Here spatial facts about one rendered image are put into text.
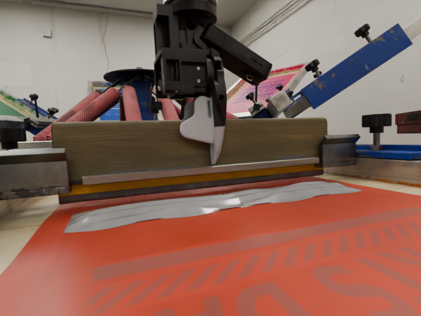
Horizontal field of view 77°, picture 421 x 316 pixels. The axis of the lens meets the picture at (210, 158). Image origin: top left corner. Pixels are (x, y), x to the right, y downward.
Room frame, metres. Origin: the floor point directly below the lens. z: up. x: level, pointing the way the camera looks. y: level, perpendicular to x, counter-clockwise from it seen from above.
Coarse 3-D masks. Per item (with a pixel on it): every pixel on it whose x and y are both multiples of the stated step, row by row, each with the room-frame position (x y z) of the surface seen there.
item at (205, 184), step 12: (216, 180) 0.39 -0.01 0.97; (228, 180) 0.40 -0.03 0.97; (240, 180) 0.40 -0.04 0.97; (252, 180) 0.41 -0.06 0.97; (264, 180) 0.42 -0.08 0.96; (276, 180) 0.43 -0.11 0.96; (96, 192) 0.33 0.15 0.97; (108, 192) 0.34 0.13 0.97; (120, 192) 0.34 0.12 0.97; (132, 192) 0.35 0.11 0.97; (144, 192) 0.35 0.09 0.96; (156, 192) 0.36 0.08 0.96
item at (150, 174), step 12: (180, 168) 0.35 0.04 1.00; (192, 168) 0.35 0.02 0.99; (204, 168) 0.36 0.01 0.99; (216, 168) 0.37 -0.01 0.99; (228, 168) 0.37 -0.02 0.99; (240, 168) 0.38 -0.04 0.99; (252, 168) 0.38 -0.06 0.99; (264, 168) 0.39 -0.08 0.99; (84, 180) 0.31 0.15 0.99; (96, 180) 0.31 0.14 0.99; (108, 180) 0.32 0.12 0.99; (120, 180) 0.32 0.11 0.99; (132, 180) 0.33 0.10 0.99
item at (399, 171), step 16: (368, 160) 0.43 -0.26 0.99; (384, 160) 0.40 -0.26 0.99; (400, 160) 0.38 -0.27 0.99; (416, 160) 0.37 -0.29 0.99; (352, 176) 0.46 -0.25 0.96; (368, 176) 0.43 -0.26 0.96; (384, 176) 0.40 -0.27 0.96; (400, 176) 0.38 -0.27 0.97; (416, 176) 0.36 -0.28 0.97; (0, 208) 0.29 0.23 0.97
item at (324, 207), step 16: (224, 192) 0.37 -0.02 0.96; (352, 192) 0.34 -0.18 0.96; (368, 192) 0.34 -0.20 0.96; (384, 192) 0.33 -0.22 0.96; (400, 192) 0.33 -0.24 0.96; (256, 208) 0.29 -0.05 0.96; (272, 208) 0.28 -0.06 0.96; (288, 208) 0.28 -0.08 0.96; (304, 208) 0.28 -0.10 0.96; (320, 208) 0.27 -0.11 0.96; (336, 208) 0.27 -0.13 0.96; (352, 208) 0.27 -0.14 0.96; (368, 208) 0.27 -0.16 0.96; (384, 208) 0.26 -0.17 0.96; (288, 224) 0.23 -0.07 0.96
